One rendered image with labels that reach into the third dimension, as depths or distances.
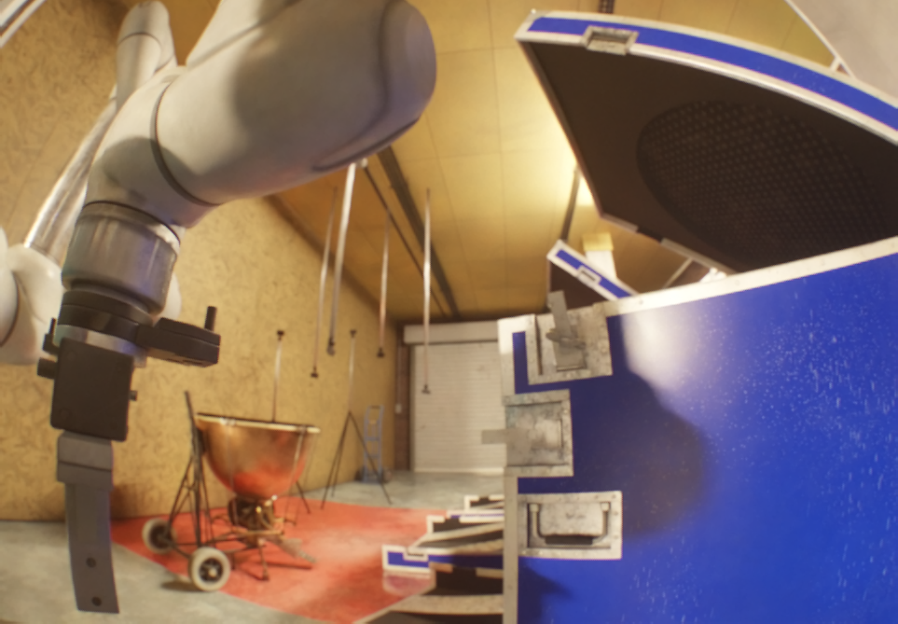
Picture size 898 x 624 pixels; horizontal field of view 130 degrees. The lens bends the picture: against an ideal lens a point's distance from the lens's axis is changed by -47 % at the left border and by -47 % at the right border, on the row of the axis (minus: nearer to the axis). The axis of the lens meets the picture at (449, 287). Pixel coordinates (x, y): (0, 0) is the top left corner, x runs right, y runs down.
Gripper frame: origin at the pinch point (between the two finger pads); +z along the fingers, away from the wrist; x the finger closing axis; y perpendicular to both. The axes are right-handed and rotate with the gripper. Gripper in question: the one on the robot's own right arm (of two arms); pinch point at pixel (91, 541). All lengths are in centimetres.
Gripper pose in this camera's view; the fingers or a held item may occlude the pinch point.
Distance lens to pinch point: 33.0
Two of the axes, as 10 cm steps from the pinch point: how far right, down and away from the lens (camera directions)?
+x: 7.6, -2.4, -6.1
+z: 0.1, 9.3, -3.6
